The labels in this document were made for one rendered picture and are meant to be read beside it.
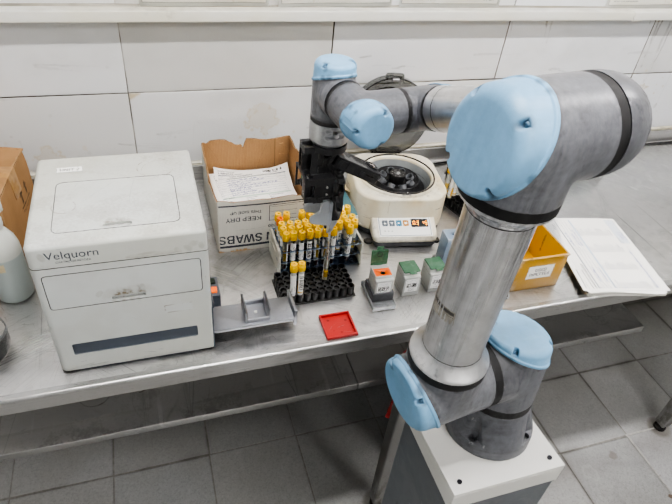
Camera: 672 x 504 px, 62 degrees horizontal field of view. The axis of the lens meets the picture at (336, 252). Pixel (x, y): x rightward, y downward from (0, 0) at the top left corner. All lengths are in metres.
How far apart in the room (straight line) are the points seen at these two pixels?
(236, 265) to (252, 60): 0.53
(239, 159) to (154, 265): 0.64
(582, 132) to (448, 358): 0.35
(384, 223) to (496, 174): 0.88
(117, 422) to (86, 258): 0.93
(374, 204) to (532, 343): 0.64
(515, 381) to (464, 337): 0.18
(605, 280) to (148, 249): 1.08
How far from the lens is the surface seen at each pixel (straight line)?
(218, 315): 1.17
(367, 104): 0.91
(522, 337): 0.91
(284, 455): 2.04
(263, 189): 1.49
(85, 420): 1.87
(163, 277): 1.02
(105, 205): 1.04
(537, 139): 0.56
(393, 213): 1.44
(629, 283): 1.56
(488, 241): 0.65
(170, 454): 2.07
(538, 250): 1.51
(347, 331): 1.21
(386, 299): 1.27
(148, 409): 1.85
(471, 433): 1.02
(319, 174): 1.09
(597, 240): 1.67
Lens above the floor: 1.76
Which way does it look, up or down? 39 degrees down
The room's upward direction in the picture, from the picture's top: 7 degrees clockwise
